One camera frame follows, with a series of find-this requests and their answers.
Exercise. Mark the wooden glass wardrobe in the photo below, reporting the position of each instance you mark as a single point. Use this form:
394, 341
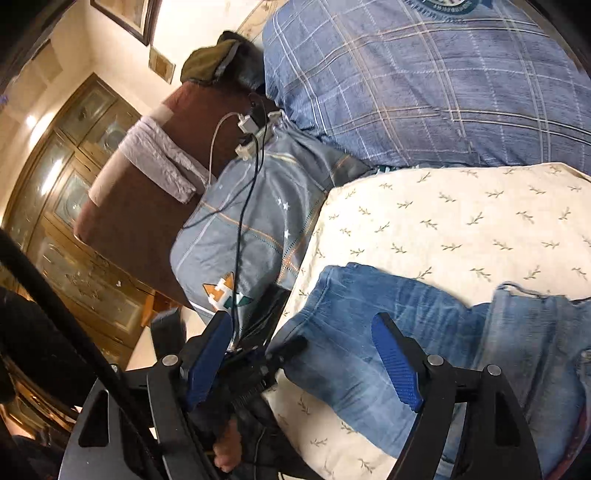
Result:
48, 200

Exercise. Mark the white power strip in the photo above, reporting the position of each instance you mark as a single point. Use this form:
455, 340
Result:
254, 137

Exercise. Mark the blue plaid quilt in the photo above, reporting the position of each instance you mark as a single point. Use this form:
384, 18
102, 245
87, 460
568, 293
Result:
428, 83

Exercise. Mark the framed wall picture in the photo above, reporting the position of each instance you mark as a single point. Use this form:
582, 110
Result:
136, 17

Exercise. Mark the olive green cap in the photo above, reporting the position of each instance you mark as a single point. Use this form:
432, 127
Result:
207, 65

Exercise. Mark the light blue denim jeans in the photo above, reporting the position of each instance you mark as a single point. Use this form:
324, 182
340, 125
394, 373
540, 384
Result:
541, 343

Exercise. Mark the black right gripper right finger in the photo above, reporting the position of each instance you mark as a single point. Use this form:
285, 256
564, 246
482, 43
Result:
496, 442

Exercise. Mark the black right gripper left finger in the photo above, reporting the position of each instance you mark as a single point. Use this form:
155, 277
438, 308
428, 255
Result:
186, 419

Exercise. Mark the dark red headboard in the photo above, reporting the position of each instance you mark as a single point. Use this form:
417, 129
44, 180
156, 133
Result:
128, 219

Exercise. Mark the white cloth on headboard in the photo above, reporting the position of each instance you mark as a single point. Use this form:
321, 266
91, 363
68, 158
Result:
153, 153

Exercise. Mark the left hand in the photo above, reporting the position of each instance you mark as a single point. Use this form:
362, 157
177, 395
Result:
228, 448

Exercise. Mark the cream leaf print bedsheet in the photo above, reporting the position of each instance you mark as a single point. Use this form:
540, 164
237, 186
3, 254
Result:
462, 231

